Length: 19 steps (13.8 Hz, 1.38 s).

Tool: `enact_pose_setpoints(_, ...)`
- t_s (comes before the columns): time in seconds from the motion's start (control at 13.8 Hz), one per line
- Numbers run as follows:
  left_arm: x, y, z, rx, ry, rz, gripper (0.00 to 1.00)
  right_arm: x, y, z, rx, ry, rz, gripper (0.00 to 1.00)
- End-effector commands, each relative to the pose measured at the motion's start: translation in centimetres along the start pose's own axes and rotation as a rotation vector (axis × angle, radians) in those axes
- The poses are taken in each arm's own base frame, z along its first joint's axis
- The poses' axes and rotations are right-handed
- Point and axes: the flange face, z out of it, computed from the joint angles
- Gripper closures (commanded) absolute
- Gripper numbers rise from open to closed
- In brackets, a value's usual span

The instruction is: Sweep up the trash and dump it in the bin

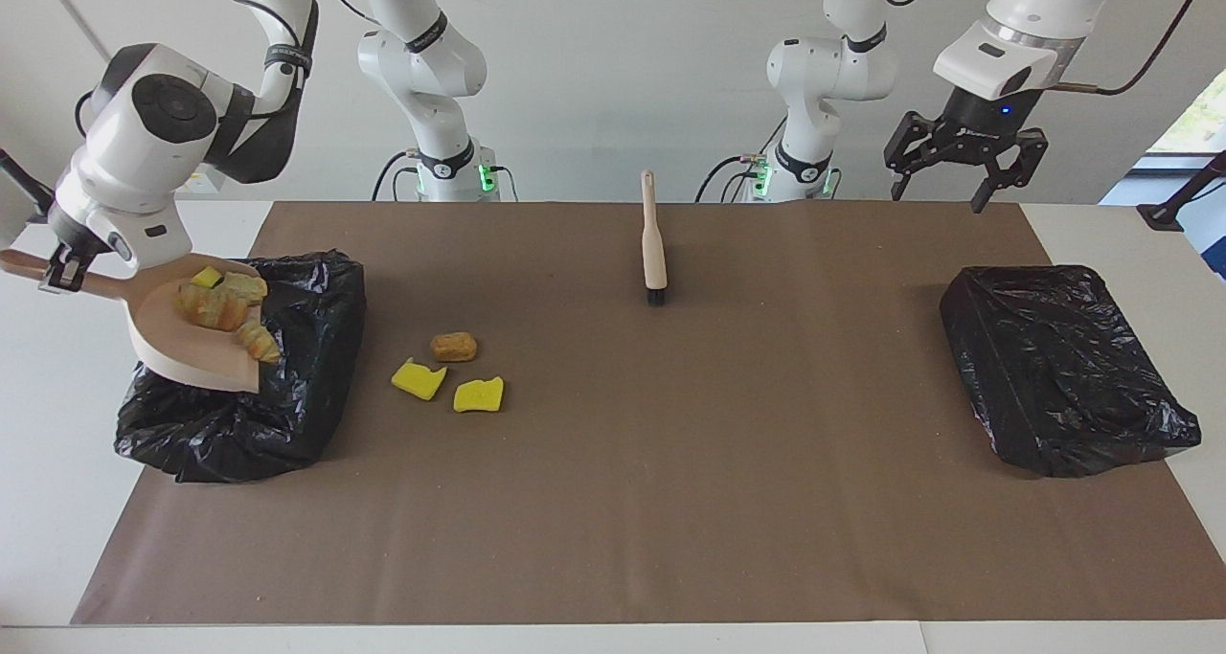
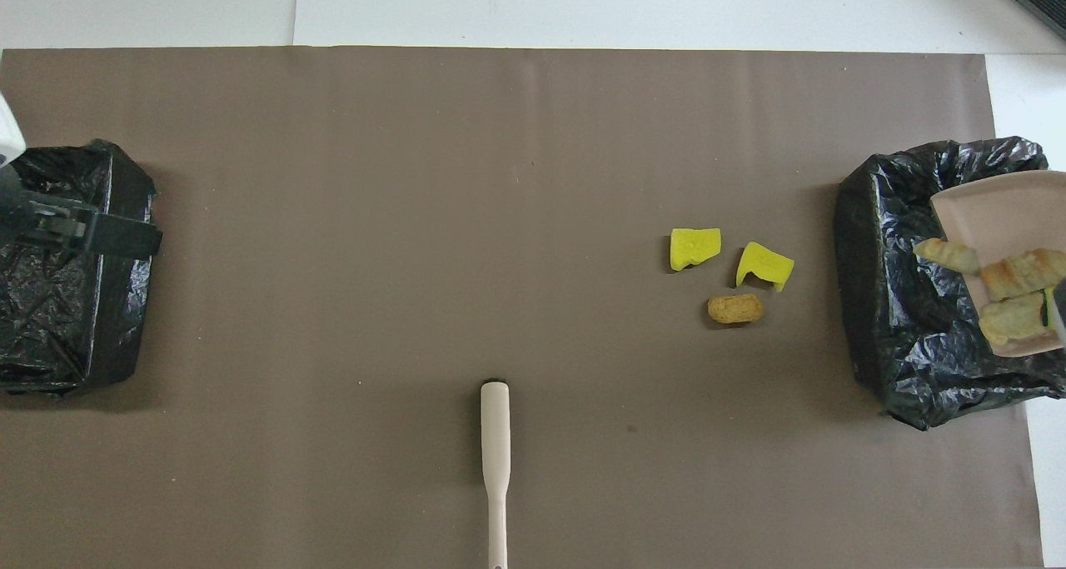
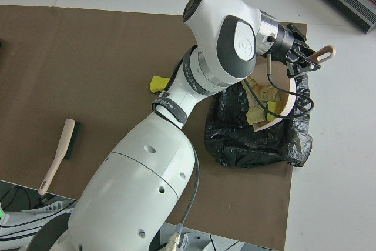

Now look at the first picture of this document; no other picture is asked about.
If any thin grey wall conduit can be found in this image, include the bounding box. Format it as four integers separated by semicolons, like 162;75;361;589
36;0;102;52

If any beige plastic dustpan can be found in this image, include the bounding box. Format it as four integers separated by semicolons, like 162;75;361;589
0;248;272;395

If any brown paper table mat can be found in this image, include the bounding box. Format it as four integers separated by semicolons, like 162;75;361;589
72;201;1226;626

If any flat black bag covered bin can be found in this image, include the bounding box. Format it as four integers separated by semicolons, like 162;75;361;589
939;264;1203;480

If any orange striped foam scrap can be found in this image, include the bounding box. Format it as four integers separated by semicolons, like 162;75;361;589
176;282;253;333

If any beige hand brush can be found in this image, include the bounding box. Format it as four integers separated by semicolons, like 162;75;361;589
640;169;670;308

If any yellow arched sponge scrap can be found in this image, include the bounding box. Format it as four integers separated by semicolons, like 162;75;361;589
391;357;448;402

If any open crumpled black bag bin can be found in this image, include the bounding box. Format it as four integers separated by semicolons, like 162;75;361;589
113;249;368;485

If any brown potato shaped scrap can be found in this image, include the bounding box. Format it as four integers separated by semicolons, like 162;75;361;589
429;331;478;364

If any yellow blocky sponge scrap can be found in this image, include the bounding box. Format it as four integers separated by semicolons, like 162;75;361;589
452;376;506;414

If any black base power cable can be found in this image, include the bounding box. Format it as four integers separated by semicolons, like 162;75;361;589
694;153;767;203
372;149;424;203

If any window with green view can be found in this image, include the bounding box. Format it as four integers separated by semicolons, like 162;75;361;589
1145;65;1226;157

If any white wall socket box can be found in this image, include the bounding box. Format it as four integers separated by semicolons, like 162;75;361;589
182;161;232;196

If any pale yellow ridged foam scrap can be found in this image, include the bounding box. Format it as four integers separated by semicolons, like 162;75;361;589
236;321;283;366

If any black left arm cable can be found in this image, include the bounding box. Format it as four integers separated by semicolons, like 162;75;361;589
876;0;1213;96

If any black angled stand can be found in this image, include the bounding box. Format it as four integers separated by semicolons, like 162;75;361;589
0;147;58;224
1136;150;1226;233

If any pale olive foam scrap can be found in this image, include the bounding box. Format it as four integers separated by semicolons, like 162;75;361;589
220;271;270;304

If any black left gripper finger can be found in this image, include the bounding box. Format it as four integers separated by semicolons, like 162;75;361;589
884;113;944;201
972;129;1048;214

